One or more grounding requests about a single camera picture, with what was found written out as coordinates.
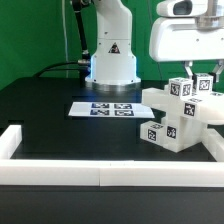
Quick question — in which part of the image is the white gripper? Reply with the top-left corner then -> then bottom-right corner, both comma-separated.
149,18 -> 224,83

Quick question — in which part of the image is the small white tagged cube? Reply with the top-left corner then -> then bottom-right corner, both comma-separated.
194,73 -> 213,94

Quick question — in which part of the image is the white chair back part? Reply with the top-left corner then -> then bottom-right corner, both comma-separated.
142,87 -> 224,152

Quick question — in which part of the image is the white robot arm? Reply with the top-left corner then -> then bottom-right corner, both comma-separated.
71,0 -> 224,91

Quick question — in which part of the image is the white base tag sheet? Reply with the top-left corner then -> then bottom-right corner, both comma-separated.
68,102 -> 154,118

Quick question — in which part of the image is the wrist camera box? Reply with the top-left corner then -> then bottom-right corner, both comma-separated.
156,0 -> 208,18

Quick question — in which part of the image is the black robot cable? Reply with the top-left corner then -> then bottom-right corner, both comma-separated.
32,9 -> 92,78

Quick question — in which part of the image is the white obstacle fence wall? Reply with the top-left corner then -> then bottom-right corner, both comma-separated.
0,125 -> 224,187

